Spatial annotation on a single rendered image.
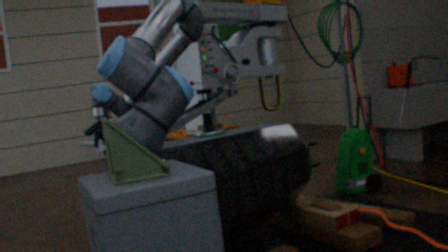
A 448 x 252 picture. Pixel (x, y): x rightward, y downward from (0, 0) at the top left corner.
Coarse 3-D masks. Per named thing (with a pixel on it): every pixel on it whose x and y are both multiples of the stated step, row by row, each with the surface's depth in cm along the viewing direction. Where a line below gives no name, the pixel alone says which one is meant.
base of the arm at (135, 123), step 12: (132, 108) 147; (120, 120) 142; (132, 120) 142; (144, 120) 142; (156, 120) 143; (132, 132) 139; (144, 132) 140; (156, 132) 143; (168, 132) 150; (144, 144) 140; (156, 144) 144
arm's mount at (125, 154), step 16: (112, 128) 133; (112, 144) 134; (128, 144) 136; (112, 160) 136; (128, 160) 136; (144, 160) 138; (160, 160) 139; (112, 176) 145; (128, 176) 136; (144, 176) 138; (160, 176) 139
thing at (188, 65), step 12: (204, 24) 271; (216, 24) 278; (216, 36) 278; (192, 48) 271; (216, 48) 278; (180, 60) 281; (192, 60) 272; (216, 60) 278; (180, 72) 283; (192, 72) 274; (204, 84) 271; (216, 84) 277
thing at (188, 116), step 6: (222, 90) 302; (228, 90) 291; (234, 90) 290; (210, 96) 295; (216, 96) 298; (222, 96) 287; (228, 96) 291; (210, 102) 280; (216, 102) 284; (192, 108) 284; (198, 108) 273; (204, 108) 277; (210, 108) 280; (186, 114) 281; (192, 114) 270; (198, 114) 273; (180, 120) 264; (186, 120) 267; (174, 126) 261; (180, 126) 264
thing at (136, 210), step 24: (192, 168) 150; (96, 192) 128; (120, 192) 126; (144, 192) 129; (168, 192) 133; (192, 192) 136; (216, 192) 141; (96, 216) 125; (120, 216) 126; (144, 216) 130; (168, 216) 133; (192, 216) 137; (216, 216) 140; (96, 240) 136; (120, 240) 126; (144, 240) 130; (168, 240) 133; (192, 240) 137; (216, 240) 141
